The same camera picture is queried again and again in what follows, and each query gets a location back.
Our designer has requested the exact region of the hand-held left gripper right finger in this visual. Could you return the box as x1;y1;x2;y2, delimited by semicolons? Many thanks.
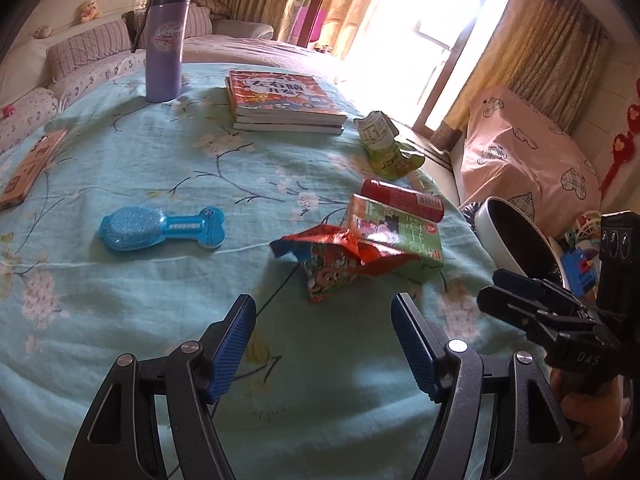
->
390;292;586;480

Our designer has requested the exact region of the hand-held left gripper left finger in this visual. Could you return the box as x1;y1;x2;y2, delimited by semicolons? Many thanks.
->
62;294;257;480

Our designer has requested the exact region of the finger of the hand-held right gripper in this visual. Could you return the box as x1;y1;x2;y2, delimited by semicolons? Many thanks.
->
476;286;598;348
491;268;591;317

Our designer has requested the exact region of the white bin with black liner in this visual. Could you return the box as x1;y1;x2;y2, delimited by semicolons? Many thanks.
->
462;196;576;293

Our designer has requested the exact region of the green printed carton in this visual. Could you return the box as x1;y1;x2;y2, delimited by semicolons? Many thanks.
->
345;194;445;283

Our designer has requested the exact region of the red snack packet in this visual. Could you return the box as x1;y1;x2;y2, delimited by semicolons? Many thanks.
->
270;225;418;304

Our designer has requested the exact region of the person's right hand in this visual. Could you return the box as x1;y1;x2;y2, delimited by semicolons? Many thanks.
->
550;370;628;457

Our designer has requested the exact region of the blue plastic toy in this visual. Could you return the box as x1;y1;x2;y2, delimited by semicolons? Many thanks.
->
560;250;598;296

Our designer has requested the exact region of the floral light blue tablecloth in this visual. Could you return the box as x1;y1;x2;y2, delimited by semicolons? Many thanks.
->
0;62;551;480

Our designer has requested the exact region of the pink heart print cover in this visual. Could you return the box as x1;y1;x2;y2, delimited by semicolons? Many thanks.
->
457;85;603;221

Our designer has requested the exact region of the red cylinder can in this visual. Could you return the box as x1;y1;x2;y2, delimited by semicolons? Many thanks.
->
361;179;446;222

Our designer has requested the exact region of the red hanging knot decoration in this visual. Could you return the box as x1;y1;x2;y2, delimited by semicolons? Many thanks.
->
597;77;640;201

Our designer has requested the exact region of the blue plastic brush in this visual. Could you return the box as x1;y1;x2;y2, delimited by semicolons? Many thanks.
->
98;207;226;251

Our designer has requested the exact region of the crumpled green drink carton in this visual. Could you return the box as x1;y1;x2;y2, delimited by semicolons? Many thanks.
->
353;111;426;180

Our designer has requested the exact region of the thin book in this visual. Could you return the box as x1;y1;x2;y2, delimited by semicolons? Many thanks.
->
232;112;348;129
245;123;345;136

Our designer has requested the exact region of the orange cover book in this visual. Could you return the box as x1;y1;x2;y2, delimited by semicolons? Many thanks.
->
225;71;348;117

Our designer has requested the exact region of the wooden pencil box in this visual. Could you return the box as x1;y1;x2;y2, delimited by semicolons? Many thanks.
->
0;128;69;211

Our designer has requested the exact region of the sofa with patterned cover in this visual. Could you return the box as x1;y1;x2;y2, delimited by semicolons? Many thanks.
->
0;0;351;156

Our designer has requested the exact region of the purple thermos bottle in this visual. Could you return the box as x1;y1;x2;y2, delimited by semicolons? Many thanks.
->
131;0;194;102

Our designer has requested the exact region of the large striped cushion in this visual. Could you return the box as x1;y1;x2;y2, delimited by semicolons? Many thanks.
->
127;5;213;48
46;19;132;81

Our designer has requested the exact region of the yellow sheer curtain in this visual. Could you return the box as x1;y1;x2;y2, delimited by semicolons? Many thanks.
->
320;0;391;61

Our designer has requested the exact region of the small striped cushion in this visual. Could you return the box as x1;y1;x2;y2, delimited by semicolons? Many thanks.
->
192;0;231;16

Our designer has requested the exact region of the white pillow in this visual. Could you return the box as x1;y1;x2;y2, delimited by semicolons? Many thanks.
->
0;37;51;106

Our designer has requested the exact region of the white wire basket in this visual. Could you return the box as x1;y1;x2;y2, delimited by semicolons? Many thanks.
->
575;208;603;241

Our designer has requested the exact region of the wooden sliding door frame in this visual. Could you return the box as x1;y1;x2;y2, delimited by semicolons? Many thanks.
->
300;0;518;133

